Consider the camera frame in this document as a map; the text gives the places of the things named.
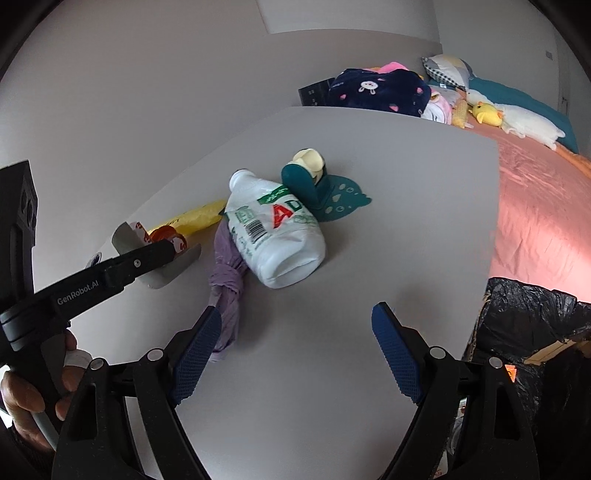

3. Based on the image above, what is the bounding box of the pink cloth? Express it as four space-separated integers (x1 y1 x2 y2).
364 61 410 75

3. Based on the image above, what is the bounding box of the person's left hand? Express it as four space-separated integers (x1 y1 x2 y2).
0 330 95 455

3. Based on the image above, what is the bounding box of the yellow snack packet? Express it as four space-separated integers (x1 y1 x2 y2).
147 198 228 237

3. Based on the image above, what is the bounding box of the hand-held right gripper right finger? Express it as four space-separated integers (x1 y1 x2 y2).
372 302 539 480

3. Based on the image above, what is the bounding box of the white goose plush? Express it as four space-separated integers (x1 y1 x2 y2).
464 88 567 151

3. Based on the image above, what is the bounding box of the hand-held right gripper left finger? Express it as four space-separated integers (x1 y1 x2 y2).
53 305 223 480

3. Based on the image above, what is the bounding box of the black box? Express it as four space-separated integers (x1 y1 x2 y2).
297 78 336 108

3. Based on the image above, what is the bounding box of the pink bed sheet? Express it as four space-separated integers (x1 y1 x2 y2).
461 115 591 306

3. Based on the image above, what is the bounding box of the navy printed blanket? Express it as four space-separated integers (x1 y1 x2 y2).
328 68 433 117

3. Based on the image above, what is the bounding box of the checkered pillow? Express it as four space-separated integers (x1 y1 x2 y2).
420 54 475 92

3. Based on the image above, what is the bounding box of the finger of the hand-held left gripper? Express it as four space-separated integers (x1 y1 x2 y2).
102 239 180 291

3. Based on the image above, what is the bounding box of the brown cardboard box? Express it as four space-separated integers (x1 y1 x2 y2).
505 336 591 384

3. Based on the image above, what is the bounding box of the teal plastic holder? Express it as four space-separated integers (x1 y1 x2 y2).
280 148 373 225

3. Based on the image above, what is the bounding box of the pink plush toy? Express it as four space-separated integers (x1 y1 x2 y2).
422 90 463 126

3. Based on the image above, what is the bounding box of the white plastic bottle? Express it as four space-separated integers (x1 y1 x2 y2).
228 169 327 290

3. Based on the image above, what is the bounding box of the yellow duck plush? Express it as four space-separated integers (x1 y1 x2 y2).
470 102 505 128

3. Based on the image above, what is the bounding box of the purple plastic bag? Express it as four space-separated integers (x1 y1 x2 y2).
207 220 250 363

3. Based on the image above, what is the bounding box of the teal pillow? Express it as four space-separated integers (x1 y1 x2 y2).
465 76 579 154

